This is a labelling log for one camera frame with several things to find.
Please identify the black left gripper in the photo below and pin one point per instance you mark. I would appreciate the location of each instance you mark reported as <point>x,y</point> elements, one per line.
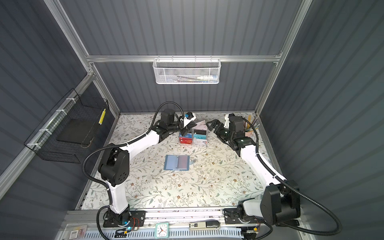
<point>185,130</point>

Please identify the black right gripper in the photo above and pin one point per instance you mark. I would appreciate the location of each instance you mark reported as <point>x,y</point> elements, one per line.
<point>216,122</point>

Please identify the clear acrylic card display stand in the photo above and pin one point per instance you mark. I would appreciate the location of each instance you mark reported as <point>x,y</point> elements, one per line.
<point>193,136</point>

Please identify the blue leather card holder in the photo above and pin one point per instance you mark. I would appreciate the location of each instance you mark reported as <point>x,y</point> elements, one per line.
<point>171,162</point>

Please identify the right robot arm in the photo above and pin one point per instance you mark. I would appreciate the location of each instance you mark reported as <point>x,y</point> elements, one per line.
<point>278,204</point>

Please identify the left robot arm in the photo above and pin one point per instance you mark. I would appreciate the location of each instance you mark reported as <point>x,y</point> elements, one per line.
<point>114,166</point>

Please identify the blue VIP card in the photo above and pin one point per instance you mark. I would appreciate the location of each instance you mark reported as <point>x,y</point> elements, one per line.
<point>186,138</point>

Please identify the black card with gold lines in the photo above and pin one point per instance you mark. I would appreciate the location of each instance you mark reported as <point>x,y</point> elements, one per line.
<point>200,132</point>

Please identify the teal VIP card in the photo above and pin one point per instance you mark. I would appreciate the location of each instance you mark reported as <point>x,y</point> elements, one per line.
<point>198,136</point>

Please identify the red VIP card in stand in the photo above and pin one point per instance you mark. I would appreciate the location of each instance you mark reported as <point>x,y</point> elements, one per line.
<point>186,141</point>

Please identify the markers in mesh basket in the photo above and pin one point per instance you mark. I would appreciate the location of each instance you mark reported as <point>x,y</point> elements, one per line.
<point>197,79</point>

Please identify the grey black handheld device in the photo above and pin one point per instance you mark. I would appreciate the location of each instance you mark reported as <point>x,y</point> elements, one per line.
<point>205,225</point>

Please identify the small white desk clock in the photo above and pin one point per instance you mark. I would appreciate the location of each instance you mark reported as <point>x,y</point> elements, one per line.
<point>162,230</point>

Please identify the small label packet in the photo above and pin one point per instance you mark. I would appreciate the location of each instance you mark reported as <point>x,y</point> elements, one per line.
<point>78,232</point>

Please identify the white wire mesh basket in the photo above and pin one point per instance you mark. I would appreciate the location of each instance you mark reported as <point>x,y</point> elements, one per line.
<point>164,71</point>

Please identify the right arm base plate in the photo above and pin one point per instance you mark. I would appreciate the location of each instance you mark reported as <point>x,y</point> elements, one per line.
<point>234,216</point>

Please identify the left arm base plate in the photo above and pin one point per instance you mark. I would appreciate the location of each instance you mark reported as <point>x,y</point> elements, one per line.
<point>127,219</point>

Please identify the black wire wall basket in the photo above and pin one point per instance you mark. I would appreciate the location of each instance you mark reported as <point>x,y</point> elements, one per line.
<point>68,134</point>

